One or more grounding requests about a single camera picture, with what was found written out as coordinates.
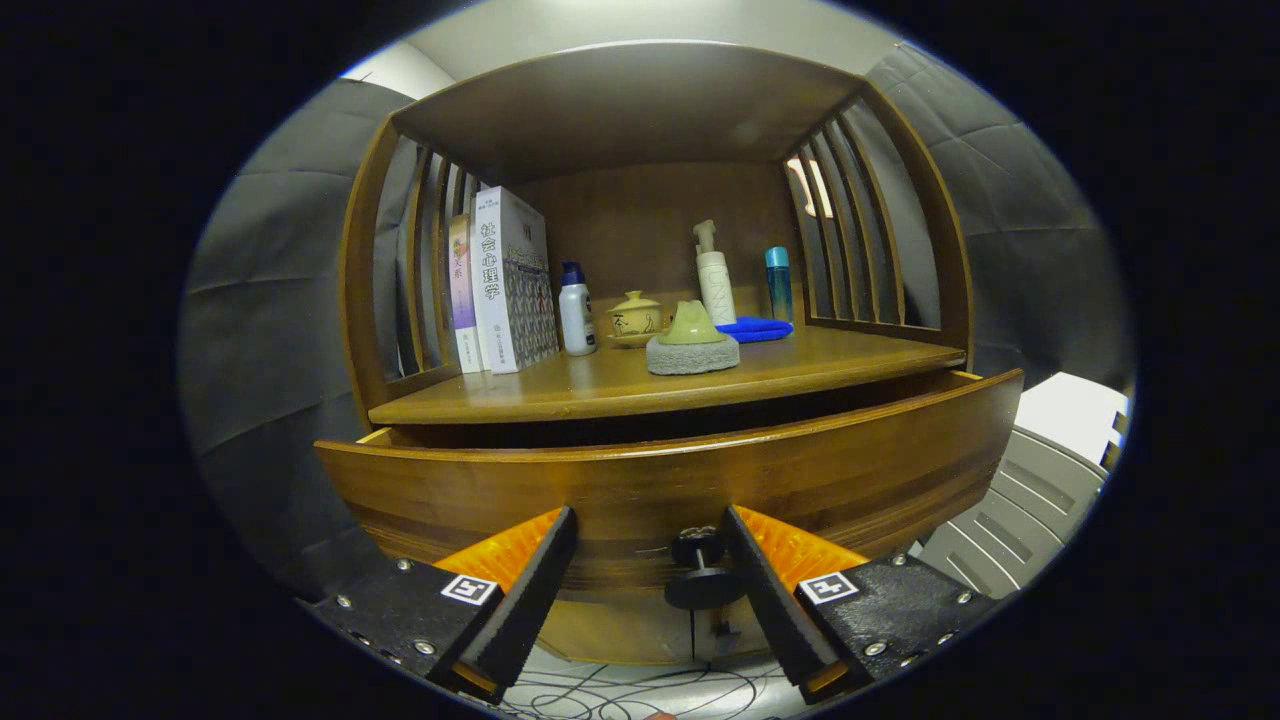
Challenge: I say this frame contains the teal slim bottle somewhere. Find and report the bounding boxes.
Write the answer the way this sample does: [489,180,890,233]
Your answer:
[765,246,794,323]

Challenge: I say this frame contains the white pump bottle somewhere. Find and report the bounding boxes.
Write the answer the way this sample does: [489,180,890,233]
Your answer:
[693,220,738,326]

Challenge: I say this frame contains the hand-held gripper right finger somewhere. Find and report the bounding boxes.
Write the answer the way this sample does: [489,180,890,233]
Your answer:
[722,503,1001,704]

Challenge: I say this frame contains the wooden drawer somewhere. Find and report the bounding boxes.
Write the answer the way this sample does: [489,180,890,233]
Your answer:
[314,368,1026,601]

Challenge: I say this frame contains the black drawer knob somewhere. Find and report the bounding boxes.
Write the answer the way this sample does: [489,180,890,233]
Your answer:
[664,527,746,611]

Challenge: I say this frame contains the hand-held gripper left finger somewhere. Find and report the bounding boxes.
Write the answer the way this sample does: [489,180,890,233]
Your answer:
[300,505,580,706]

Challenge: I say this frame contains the blue folded cloth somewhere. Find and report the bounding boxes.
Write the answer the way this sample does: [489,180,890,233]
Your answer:
[715,316,795,345]

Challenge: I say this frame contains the black floor cables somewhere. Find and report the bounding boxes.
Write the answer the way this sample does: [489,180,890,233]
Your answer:
[500,660,791,719]

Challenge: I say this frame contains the wooden countertop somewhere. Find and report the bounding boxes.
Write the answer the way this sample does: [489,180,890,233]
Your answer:
[368,320,968,426]

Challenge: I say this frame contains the beige lidded teacup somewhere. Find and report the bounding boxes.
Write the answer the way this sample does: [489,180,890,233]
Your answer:
[604,290,663,349]

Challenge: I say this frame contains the green scrub brush grey pad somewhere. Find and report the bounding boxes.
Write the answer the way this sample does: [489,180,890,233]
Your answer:
[645,300,742,377]

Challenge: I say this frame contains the thick white book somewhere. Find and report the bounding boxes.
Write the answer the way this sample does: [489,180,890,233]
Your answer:
[470,186,561,375]

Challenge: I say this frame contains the thin purple book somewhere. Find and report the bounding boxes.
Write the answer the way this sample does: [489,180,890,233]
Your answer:
[447,213,485,375]

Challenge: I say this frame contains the white topped grey box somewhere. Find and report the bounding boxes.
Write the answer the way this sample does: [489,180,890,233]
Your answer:
[915,372,1131,601]

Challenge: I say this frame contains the white bottle blue cap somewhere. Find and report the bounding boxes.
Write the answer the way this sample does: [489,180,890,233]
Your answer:
[558,262,598,357]

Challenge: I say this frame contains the wooden cabinet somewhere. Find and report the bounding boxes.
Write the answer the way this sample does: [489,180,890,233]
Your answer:
[338,40,974,666]

